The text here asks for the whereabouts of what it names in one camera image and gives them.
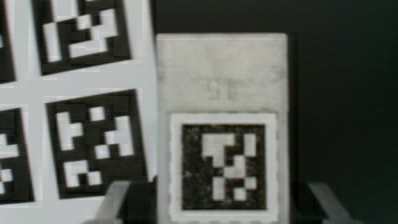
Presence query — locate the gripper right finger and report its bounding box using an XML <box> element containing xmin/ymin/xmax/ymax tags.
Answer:
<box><xmin>297</xmin><ymin>182</ymin><xmax>364</xmax><ymax>224</ymax></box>

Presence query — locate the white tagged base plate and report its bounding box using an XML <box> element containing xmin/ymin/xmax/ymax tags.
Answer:
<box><xmin>0</xmin><ymin>0</ymin><xmax>158</xmax><ymax>224</ymax></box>

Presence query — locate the white table leg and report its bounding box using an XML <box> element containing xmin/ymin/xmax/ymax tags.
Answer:
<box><xmin>157</xmin><ymin>33</ymin><xmax>290</xmax><ymax>224</ymax></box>

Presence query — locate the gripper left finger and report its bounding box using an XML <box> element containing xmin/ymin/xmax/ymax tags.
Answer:
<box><xmin>87</xmin><ymin>181</ymin><xmax>157</xmax><ymax>224</ymax></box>

